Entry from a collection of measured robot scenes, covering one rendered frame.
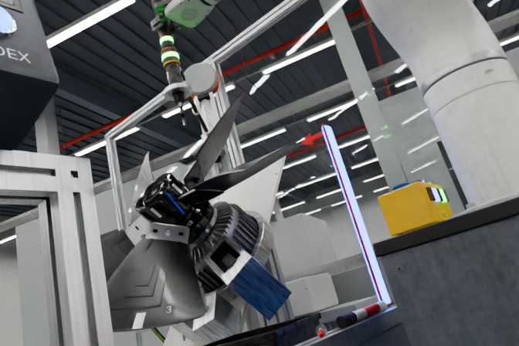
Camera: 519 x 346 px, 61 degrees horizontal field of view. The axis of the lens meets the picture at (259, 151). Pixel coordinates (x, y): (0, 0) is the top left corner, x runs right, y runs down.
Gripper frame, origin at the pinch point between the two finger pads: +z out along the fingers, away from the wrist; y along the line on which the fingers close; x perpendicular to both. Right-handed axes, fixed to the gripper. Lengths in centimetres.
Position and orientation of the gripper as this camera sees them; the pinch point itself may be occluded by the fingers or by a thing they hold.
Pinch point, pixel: (164, 25)
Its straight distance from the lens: 123.3
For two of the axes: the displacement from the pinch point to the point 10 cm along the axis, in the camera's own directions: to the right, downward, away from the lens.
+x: -2.5, -9.1, 3.3
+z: -7.5, 4.0, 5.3
